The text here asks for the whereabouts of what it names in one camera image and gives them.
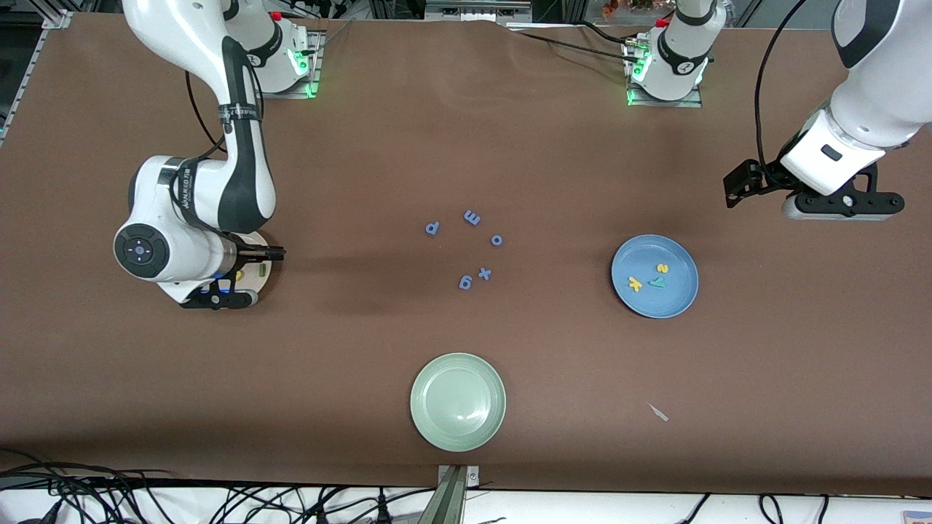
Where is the pale green round plate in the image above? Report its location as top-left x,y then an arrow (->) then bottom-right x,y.
410,352 -> 507,453

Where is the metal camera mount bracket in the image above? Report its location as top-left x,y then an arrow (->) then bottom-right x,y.
419,464 -> 481,524

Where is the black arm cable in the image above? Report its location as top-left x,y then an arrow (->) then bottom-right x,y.
754,0 -> 809,168
169,69 -> 252,252

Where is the aluminium frame rail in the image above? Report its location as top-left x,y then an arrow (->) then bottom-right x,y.
0,9 -> 74,143

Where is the blue round plate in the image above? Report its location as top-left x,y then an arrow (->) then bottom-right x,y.
611,234 -> 700,319

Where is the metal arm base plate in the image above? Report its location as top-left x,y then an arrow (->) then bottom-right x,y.
255,29 -> 325,100
625,35 -> 704,108

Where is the black cable bundle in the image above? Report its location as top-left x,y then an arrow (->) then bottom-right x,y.
0,448 -> 430,524

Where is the grey equipment box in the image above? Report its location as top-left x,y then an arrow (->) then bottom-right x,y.
424,0 -> 532,21

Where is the beige round plate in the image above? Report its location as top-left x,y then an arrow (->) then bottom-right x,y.
232,231 -> 273,301

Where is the brown table cover sheet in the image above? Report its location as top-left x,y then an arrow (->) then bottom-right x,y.
0,11 -> 932,497

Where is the black base cable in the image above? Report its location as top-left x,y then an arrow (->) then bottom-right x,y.
510,29 -> 633,59
575,20 -> 641,46
302,18 -> 354,57

